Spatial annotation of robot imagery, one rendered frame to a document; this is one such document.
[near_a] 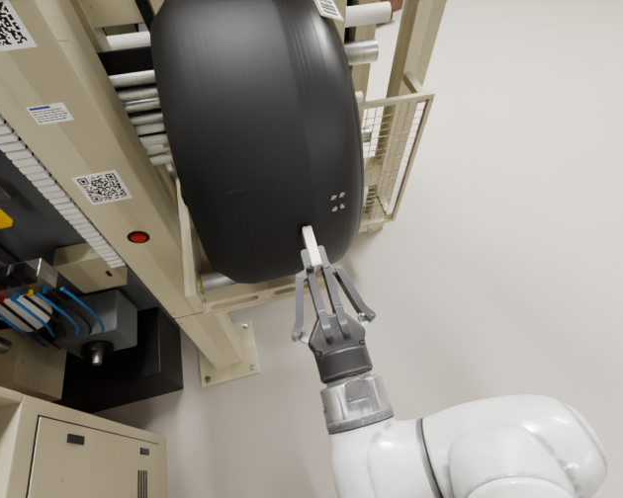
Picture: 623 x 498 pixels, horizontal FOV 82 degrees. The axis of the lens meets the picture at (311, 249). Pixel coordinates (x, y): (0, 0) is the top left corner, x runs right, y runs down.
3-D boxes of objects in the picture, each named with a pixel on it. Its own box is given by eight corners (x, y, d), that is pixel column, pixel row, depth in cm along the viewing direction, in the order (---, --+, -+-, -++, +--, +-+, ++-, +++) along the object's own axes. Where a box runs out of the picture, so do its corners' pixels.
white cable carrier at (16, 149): (111, 268, 88) (-57, 90, 48) (112, 251, 90) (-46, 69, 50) (130, 264, 88) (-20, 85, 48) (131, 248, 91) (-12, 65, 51)
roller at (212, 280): (201, 293, 92) (197, 289, 88) (199, 278, 94) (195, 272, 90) (330, 265, 97) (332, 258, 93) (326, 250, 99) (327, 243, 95)
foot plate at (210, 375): (202, 387, 163) (201, 386, 161) (197, 333, 177) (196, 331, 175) (260, 373, 167) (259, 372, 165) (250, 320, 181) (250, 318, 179)
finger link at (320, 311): (332, 340, 53) (323, 343, 53) (311, 273, 58) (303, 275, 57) (334, 335, 50) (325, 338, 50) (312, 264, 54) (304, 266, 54)
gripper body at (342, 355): (383, 368, 46) (361, 300, 50) (320, 385, 45) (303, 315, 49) (372, 373, 53) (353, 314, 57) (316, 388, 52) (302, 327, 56)
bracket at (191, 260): (196, 313, 92) (184, 297, 84) (185, 200, 113) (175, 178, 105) (209, 310, 92) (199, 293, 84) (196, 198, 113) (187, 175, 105)
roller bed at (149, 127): (137, 172, 113) (89, 84, 88) (138, 141, 120) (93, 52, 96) (201, 160, 115) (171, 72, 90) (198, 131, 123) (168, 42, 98)
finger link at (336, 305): (340, 334, 50) (350, 332, 50) (321, 262, 54) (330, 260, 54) (337, 339, 53) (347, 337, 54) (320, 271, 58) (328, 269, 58)
